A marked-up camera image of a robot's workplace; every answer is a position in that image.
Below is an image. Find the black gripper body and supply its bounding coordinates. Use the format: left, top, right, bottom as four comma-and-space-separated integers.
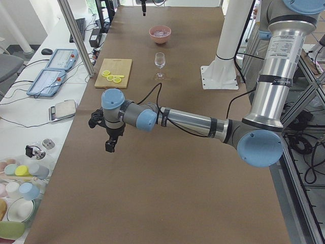
105, 122, 125, 142

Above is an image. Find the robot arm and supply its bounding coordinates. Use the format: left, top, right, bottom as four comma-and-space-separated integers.
100, 1, 324, 167

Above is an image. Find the pink bowl of ice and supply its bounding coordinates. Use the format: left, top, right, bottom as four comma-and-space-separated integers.
149, 25, 172, 44

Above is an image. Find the clear wine glass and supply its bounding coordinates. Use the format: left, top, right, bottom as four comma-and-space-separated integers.
154, 52, 166, 79

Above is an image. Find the kitchen scale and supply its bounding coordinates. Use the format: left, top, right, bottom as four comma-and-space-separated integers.
49, 100, 77, 121

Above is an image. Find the lemon slice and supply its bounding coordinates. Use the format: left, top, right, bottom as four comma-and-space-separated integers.
106, 75, 115, 81
102, 70, 111, 77
113, 77, 122, 83

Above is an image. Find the black power adapter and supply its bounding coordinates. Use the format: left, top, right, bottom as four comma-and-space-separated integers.
89, 28, 102, 48

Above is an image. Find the black keyboard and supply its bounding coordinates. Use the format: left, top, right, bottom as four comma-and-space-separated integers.
75, 18, 86, 41

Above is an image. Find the bamboo cutting board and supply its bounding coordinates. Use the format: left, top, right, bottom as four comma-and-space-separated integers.
94, 58, 133, 89

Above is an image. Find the teach pendant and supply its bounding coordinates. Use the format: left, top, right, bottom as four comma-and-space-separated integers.
26, 69, 66, 98
46, 49, 78, 71

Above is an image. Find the yellow cup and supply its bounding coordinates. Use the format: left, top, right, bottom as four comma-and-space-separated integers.
15, 165, 30, 177

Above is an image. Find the green cup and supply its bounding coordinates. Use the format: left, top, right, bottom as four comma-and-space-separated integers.
4, 164, 18, 176

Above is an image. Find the white cup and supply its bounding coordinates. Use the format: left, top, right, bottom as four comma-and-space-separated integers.
6, 181, 22, 199

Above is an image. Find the black computer mouse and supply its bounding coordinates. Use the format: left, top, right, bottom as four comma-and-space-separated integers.
41, 48, 53, 55

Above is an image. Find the white bowl green rim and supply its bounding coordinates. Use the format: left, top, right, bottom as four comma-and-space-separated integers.
7, 198, 35, 223

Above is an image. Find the grey office chair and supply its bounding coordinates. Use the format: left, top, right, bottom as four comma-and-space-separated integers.
0, 53, 24, 99

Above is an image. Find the green plate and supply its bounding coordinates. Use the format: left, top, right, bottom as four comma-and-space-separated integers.
1, 221, 26, 240

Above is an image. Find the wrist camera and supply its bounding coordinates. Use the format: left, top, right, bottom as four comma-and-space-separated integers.
88, 109, 106, 129

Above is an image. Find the aluminium frame post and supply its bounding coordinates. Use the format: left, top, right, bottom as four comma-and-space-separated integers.
58, 0, 94, 78

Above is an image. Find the white camera pillar stand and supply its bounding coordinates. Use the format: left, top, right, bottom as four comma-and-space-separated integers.
201, 0, 254, 90

